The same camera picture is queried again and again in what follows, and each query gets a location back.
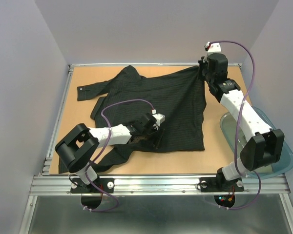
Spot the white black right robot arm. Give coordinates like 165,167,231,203
199,53,284,191

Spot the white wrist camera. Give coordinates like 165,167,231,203
204,42,221,53
151,109,166,126

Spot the black pinstriped long sleeve shirt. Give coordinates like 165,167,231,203
58,64,208,175

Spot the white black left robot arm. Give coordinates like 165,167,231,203
55,111,166,192

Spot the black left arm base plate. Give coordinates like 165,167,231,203
70,176,115,195

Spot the aluminium table frame rail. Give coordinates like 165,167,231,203
18,62,293,234

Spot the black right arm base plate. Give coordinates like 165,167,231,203
197,176,244,193

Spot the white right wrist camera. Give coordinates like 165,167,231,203
204,42,221,53

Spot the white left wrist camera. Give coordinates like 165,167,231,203
151,109,166,126

